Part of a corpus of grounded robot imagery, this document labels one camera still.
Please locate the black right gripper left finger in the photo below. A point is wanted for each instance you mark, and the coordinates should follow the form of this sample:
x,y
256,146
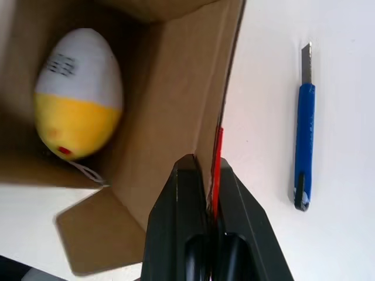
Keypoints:
x,y
173,222

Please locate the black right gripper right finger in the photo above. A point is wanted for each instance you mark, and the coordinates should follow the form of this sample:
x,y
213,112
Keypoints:
x,y
246,234

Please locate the red tape strip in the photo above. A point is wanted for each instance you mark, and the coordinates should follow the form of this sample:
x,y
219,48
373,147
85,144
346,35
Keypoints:
x,y
218,164

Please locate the blue utility cutter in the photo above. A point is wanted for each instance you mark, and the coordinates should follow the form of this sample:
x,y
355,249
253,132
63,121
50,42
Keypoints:
x,y
306,131

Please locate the brown cardboard box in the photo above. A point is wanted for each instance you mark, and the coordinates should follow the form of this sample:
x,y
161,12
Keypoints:
x,y
164,87

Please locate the yellow and white egg toy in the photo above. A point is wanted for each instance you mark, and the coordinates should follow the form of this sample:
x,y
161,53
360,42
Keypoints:
x,y
79,111

